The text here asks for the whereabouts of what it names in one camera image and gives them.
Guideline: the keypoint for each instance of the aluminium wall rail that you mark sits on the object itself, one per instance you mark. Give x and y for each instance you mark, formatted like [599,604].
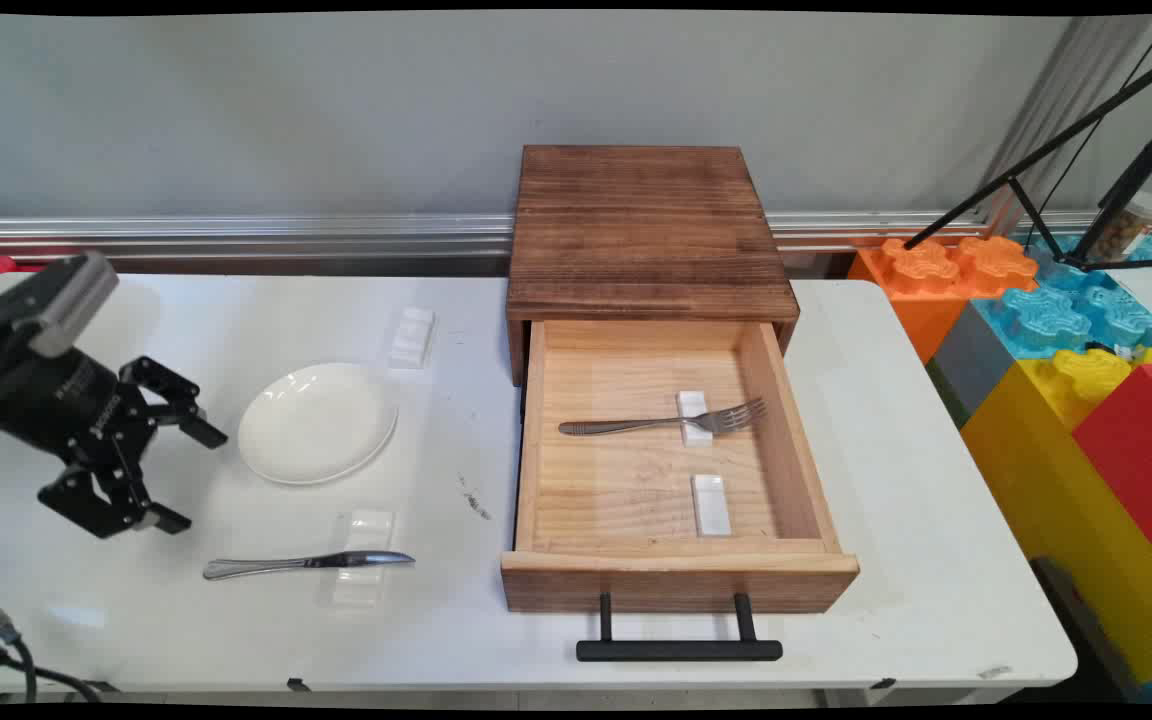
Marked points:
[236,235]

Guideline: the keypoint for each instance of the yellow toy block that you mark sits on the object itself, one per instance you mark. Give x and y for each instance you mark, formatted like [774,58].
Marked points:
[1056,500]

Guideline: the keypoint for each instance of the silver table knife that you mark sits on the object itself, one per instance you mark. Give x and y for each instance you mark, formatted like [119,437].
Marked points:
[266,566]

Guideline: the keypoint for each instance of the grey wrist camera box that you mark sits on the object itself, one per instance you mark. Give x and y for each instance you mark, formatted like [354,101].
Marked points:
[71,295]

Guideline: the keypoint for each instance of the clear jar with nuts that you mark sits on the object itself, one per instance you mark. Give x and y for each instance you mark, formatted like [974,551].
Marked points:
[1141,215]

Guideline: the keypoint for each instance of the light wooden drawer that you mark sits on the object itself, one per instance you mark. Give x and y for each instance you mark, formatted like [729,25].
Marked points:
[676,585]

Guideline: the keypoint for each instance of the silver fork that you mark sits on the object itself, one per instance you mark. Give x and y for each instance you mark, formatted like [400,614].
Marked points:
[626,426]

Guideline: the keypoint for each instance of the white cutlery rest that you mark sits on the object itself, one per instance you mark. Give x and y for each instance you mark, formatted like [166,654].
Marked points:
[691,402]
[711,505]
[413,338]
[368,525]

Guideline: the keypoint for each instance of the grey toy block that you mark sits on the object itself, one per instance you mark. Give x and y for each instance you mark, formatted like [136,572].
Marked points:
[971,365]

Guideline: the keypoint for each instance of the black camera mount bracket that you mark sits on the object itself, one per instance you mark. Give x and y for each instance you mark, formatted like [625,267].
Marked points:
[1,330]

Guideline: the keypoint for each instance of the grey curtain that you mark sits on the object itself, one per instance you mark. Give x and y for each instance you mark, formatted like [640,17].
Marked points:
[1086,80]

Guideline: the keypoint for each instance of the red toy block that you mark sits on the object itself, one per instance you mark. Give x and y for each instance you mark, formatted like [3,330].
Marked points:
[1136,450]

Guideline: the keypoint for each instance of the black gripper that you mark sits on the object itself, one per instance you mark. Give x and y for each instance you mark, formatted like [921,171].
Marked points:
[56,400]

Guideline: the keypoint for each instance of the dark wooden cabinet box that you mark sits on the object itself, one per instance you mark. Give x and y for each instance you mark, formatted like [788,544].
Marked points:
[646,230]

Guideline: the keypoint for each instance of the black tripod stand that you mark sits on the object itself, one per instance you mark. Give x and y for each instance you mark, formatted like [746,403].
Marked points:
[1036,156]

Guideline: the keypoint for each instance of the light blue toy block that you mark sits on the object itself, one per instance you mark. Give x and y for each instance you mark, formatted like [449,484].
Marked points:
[1151,250]
[1046,320]

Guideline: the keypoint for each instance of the white round plate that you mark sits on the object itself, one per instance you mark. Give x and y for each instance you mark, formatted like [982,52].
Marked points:
[316,425]

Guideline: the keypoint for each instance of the orange toy block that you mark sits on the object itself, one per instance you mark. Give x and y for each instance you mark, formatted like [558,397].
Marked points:
[911,315]

